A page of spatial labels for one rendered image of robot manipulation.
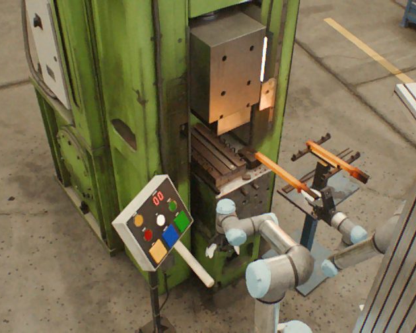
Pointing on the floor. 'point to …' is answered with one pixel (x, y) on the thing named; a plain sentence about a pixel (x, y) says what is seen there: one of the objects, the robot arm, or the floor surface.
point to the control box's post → (154, 300)
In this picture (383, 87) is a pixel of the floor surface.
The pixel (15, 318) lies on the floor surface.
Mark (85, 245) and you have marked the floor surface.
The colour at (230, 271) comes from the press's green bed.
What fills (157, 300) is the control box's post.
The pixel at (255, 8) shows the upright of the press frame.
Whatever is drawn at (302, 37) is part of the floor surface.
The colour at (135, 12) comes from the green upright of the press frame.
